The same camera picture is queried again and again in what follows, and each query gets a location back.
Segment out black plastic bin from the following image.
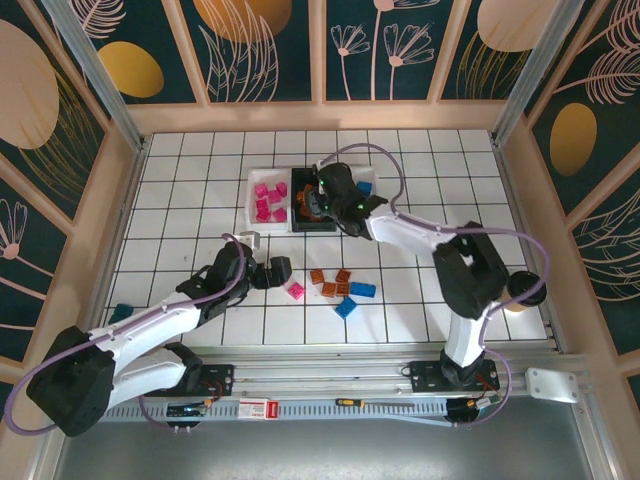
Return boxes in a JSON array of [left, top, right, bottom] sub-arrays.
[[288, 167, 340, 235]]

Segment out white plastic bin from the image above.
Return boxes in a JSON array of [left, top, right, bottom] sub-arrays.
[[335, 167, 382, 232], [243, 168, 294, 235]]

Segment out red white label tag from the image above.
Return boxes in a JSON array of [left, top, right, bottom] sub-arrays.
[[238, 398, 280, 420]]

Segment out yellow black screwdriver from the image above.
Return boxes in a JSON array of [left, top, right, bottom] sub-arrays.
[[334, 397, 416, 409]]

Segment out small circuit board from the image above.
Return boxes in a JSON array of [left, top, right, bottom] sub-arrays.
[[166, 402, 209, 419]]

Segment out paper coffee cup black lid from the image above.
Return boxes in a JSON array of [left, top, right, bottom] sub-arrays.
[[502, 271, 547, 314]]

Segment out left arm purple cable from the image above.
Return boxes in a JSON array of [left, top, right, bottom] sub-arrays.
[[4, 232, 249, 436]]

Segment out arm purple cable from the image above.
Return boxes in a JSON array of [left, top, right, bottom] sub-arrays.
[[317, 142, 551, 429], [4, 232, 249, 436]]

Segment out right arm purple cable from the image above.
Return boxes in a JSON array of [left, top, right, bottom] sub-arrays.
[[317, 142, 551, 429]]

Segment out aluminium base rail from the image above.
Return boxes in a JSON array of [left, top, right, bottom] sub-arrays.
[[49, 344, 594, 401]]

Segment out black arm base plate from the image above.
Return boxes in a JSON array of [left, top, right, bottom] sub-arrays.
[[409, 360, 501, 394], [144, 364, 236, 399]]

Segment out aluminium table side rail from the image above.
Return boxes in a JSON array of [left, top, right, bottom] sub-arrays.
[[492, 142, 569, 351], [82, 144, 151, 351]]

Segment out grey slotted cable duct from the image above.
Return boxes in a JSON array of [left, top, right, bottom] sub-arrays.
[[69, 399, 451, 426]]

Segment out aluminium frame post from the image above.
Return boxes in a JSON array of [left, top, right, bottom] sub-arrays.
[[492, 0, 586, 146], [39, 0, 149, 151]]

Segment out white corner bracket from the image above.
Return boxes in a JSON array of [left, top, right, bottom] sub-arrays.
[[524, 367, 580, 404]]

